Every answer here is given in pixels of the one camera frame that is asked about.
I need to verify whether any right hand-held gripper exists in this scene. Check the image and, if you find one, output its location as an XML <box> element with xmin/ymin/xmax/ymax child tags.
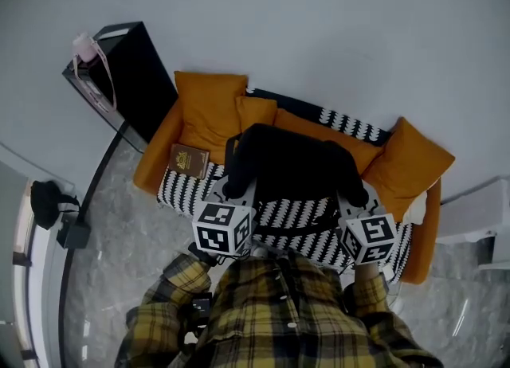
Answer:
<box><xmin>337</xmin><ymin>185</ymin><xmax>398</xmax><ymax>266</ymax></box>

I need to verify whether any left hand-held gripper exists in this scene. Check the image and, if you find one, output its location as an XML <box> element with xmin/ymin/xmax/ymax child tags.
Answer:
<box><xmin>191</xmin><ymin>177</ymin><xmax>259</xmax><ymax>256</ymax></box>

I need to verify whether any orange sofa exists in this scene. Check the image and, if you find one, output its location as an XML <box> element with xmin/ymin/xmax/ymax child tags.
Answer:
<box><xmin>132</xmin><ymin>87</ymin><xmax>442</xmax><ymax>286</ymax></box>

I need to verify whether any black bag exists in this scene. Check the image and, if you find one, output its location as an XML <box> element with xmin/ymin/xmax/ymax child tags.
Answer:
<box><xmin>222</xmin><ymin>122</ymin><xmax>370</xmax><ymax>242</ymax></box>
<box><xmin>30</xmin><ymin>179</ymin><xmax>80</xmax><ymax>231</ymax></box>

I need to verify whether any person's left forearm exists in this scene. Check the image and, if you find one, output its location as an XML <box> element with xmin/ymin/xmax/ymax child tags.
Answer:
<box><xmin>126</xmin><ymin>249</ymin><xmax>212</xmax><ymax>355</ymax></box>

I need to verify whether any person's right forearm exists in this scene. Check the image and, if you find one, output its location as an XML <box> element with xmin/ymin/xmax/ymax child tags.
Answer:
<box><xmin>343</xmin><ymin>263</ymin><xmax>403</xmax><ymax>331</ymax></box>

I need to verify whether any white plush pillow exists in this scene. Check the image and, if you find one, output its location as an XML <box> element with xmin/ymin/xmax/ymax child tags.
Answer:
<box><xmin>402</xmin><ymin>190</ymin><xmax>430</xmax><ymax>225</ymax></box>

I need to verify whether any black white patterned blanket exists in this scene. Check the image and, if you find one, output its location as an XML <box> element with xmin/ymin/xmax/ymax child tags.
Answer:
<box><xmin>156</xmin><ymin>87</ymin><xmax>414</xmax><ymax>284</ymax></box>

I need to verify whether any brown book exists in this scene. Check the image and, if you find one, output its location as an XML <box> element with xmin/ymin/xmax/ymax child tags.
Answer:
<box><xmin>167</xmin><ymin>143</ymin><xmax>211</xmax><ymax>179</ymax></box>

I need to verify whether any large square orange cushion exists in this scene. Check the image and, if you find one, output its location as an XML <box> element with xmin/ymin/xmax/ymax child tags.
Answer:
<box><xmin>361</xmin><ymin>116</ymin><xmax>456</xmax><ymax>212</ymax></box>
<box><xmin>174</xmin><ymin>70</ymin><xmax>249</xmax><ymax>164</ymax></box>

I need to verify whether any small black device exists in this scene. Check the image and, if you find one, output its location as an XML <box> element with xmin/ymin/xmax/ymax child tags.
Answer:
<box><xmin>190</xmin><ymin>292</ymin><xmax>212</xmax><ymax>318</ymax></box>

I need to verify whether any long orange cushion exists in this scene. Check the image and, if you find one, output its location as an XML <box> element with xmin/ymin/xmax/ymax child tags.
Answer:
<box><xmin>273</xmin><ymin>108</ymin><xmax>386</xmax><ymax>178</ymax></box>

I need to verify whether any white side table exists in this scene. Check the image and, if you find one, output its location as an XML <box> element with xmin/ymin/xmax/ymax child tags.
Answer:
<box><xmin>433</xmin><ymin>174</ymin><xmax>510</xmax><ymax>245</ymax></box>

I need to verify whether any yellow plaid shirt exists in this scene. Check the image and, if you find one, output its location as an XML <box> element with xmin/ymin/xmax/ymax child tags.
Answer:
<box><xmin>115</xmin><ymin>253</ymin><xmax>443</xmax><ymax>368</ymax></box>

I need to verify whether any small orange cushion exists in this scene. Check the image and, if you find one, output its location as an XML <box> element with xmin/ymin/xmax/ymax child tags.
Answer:
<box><xmin>233</xmin><ymin>96</ymin><xmax>278</xmax><ymax>136</ymax></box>

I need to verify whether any black box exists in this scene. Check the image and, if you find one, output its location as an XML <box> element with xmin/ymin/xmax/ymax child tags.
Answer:
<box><xmin>56</xmin><ymin>221</ymin><xmax>92</xmax><ymax>250</ymax></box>

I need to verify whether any black cabinet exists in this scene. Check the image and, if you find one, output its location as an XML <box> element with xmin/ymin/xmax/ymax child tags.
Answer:
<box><xmin>61</xmin><ymin>21</ymin><xmax>179</xmax><ymax>155</ymax></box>

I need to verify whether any black wrist strap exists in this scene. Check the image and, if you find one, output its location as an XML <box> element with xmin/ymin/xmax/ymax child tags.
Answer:
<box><xmin>187</xmin><ymin>242</ymin><xmax>218</xmax><ymax>267</ymax></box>

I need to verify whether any white cable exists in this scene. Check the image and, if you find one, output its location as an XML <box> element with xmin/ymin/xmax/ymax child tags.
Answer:
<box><xmin>384</xmin><ymin>276</ymin><xmax>406</xmax><ymax>311</ymax></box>

